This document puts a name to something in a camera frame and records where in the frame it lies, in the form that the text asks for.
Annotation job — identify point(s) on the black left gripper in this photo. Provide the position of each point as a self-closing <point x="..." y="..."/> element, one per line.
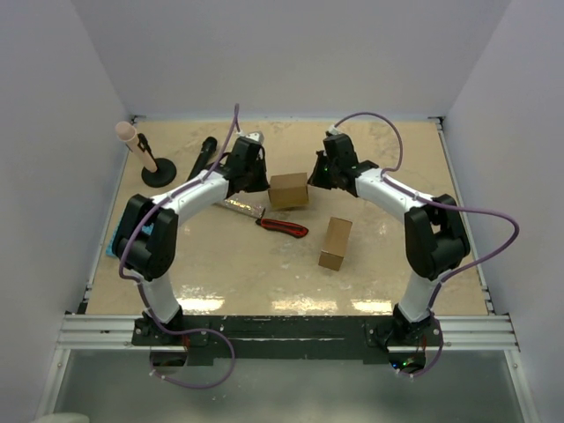
<point x="263" y="184"/>

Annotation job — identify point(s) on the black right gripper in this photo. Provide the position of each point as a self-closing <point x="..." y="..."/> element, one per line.
<point x="315" y="179"/>

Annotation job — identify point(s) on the taped cardboard box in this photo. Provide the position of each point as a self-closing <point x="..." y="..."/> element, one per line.
<point x="288" y="191"/>

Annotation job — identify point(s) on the small cardboard box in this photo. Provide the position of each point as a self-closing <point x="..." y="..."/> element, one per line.
<point x="335" y="244"/>

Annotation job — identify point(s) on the red black utility knife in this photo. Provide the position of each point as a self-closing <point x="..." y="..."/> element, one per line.
<point x="284" y="227"/>

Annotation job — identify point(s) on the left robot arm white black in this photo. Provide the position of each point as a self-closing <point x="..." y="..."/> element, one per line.
<point x="145" y="239"/>

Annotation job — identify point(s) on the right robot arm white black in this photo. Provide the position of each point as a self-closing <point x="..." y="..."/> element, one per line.
<point x="435" y="240"/>

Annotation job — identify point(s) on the silver glitter microphone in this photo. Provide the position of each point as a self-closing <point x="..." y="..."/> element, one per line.
<point x="235" y="205"/>

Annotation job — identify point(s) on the black microphone orange end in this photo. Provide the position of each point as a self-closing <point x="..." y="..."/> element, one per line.
<point x="208" y="149"/>

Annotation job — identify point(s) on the beige microphone on stand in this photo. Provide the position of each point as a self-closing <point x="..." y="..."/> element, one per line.
<point x="127" y="133"/>

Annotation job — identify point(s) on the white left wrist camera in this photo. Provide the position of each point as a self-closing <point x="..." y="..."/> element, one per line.
<point x="255" y="136"/>

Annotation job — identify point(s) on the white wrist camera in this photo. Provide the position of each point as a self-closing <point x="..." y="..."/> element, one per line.
<point x="255" y="136"/>
<point x="331" y="131"/>

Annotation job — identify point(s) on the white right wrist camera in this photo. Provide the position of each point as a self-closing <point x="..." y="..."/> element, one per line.
<point x="331" y="131"/>

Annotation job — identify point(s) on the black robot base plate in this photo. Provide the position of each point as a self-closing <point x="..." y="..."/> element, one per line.
<point x="201" y="339"/>

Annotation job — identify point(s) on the aluminium frame rail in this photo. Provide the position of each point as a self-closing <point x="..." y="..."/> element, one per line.
<point x="460" y="333"/>

